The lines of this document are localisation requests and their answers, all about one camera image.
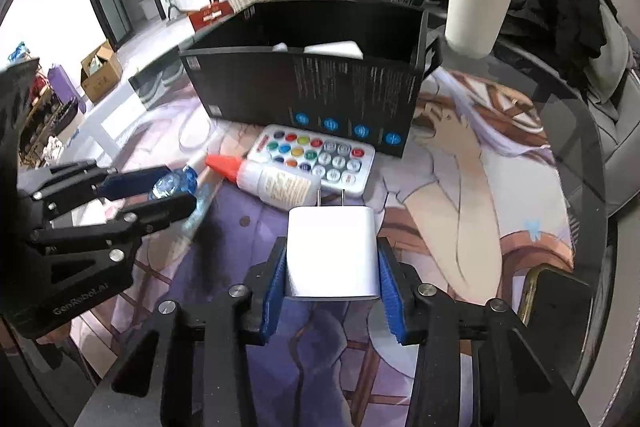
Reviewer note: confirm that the glue bottle with orange cap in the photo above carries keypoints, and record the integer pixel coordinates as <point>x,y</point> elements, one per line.
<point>280,184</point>

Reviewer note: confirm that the small white object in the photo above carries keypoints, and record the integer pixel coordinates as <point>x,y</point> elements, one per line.
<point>280,47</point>

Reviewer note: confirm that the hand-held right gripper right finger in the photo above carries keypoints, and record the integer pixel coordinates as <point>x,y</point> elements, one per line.
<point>395,297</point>

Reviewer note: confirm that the black cardboard box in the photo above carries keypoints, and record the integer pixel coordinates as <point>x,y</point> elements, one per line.
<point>325,82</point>

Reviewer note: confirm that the purple rolled mat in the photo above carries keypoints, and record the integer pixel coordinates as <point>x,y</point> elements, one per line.
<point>65,87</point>

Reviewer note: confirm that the white charger plug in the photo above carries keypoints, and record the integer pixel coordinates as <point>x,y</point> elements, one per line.
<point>332,247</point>

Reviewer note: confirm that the small blue bottle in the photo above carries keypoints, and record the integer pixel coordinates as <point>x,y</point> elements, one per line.
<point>172,184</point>

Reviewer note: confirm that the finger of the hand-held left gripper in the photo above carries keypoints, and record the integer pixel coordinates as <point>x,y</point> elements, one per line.
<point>165,209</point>
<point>130,184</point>

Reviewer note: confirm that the printed cartoon table mat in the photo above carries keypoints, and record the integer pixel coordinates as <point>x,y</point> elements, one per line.
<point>475,187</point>

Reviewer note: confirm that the small white bin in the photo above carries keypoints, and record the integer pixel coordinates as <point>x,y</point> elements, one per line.
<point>150,8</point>

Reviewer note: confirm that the white labelled plastic case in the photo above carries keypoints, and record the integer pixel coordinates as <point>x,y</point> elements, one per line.
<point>332,48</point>

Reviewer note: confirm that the white tumbler cup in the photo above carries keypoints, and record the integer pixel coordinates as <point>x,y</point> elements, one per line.
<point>475,7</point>

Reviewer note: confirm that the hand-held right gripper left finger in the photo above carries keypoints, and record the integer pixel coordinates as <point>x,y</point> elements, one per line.
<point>272,292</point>

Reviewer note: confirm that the dark phone with gold edge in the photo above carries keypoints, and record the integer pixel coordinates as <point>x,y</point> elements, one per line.
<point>560,302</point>

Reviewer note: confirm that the remote with coloured buttons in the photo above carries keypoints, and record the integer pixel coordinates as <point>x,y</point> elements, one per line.
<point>320,157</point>

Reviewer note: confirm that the shoe rack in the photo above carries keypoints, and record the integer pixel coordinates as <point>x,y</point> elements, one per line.
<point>47,127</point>

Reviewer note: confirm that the red paper bag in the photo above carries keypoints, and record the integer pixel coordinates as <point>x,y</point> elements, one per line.
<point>210,17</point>

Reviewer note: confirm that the brown cardboard box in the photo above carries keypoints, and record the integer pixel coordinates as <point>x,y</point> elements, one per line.
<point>102,74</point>

